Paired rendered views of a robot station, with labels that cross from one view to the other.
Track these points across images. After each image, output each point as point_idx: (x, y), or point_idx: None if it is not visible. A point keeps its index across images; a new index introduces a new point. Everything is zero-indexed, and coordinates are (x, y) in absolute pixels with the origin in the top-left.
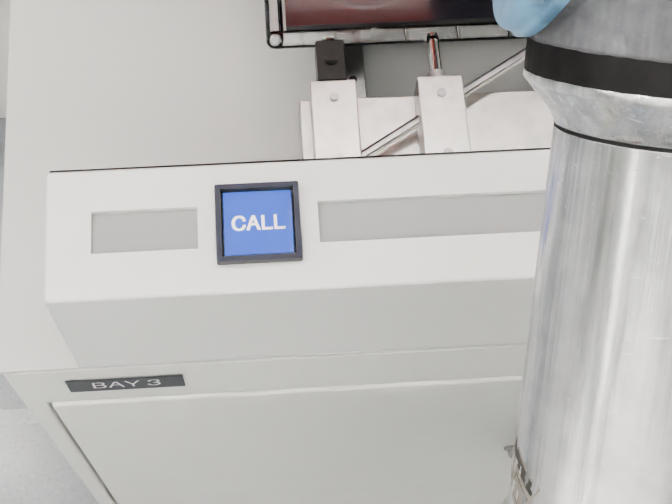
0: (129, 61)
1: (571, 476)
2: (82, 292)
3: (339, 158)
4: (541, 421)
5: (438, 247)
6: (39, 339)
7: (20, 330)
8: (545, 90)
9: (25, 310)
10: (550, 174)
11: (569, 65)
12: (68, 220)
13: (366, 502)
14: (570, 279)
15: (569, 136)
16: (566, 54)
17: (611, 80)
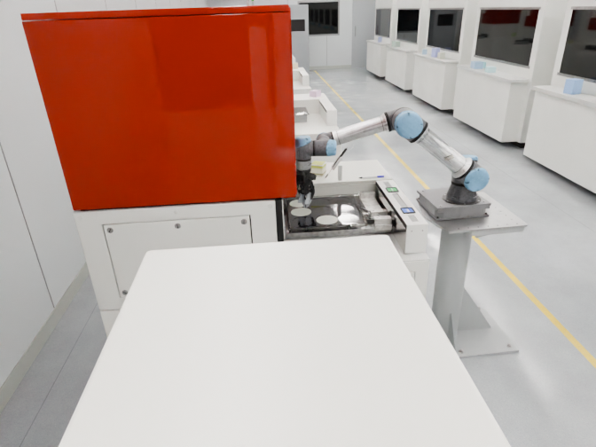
0: None
1: (451, 149)
2: (425, 221)
3: (394, 207)
4: (447, 150)
5: (404, 200)
6: (422, 255)
7: (421, 257)
8: (425, 132)
9: (418, 257)
10: (427, 140)
11: (425, 128)
12: (414, 223)
13: None
14: (437, 140)
15: (427, 135)
16: (424, 128)
17: (427, 125)
